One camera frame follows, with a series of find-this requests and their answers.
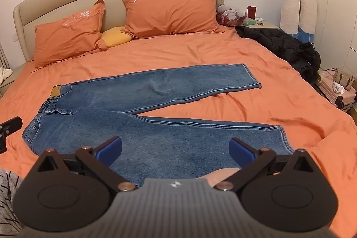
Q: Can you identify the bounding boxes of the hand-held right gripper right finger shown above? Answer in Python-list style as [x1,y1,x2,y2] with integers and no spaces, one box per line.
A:
[213,138,318,193]

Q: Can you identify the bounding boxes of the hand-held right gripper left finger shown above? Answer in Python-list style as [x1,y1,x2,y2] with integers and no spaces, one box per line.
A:
[37,136,137,193]

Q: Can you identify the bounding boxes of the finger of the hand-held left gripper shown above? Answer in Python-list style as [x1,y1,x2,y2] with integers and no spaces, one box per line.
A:
[0,116,23,155]

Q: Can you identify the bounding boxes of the blue denim pants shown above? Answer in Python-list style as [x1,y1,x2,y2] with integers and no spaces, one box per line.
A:
[22,63,296,188]

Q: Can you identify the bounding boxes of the white cloth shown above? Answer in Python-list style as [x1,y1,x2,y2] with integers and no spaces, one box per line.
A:
[0,67,13,86]

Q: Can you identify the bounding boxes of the person's patterned grey clothing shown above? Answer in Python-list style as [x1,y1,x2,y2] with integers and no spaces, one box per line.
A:
[0,168,26,238]

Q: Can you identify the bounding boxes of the pink suitcase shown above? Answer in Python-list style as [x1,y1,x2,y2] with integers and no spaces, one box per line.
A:
[316,68,357,114]

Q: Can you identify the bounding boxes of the orange pillow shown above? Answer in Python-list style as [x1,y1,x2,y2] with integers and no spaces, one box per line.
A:
[120,0,225,38]
[31,0,109,72]

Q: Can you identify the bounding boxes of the orange bed sheet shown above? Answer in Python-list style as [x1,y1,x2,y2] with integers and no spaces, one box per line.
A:
[0,25,357,238]

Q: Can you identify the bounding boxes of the black puffer jacket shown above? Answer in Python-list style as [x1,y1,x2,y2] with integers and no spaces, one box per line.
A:
[235,25,321,82]

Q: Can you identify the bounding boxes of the yellow cushion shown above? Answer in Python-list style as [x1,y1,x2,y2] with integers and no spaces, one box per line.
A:
[101,27,132,48]

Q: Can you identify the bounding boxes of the beige handbag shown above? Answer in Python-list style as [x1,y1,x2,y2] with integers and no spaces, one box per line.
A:
[330,68,355,89]

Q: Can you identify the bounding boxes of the pale nightstand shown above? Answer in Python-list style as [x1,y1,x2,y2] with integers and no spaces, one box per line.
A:
[241,17,280,31]

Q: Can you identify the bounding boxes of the blue box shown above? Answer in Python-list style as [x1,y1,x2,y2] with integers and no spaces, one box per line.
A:
[296,27,315,44]

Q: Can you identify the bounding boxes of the white alpaca plush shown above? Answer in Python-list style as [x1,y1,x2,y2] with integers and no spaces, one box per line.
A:
[299,0,320,35]
[279,0,305,34]

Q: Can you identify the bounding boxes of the white wardrobe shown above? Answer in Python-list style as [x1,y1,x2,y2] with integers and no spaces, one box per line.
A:
[301,0,357,84]

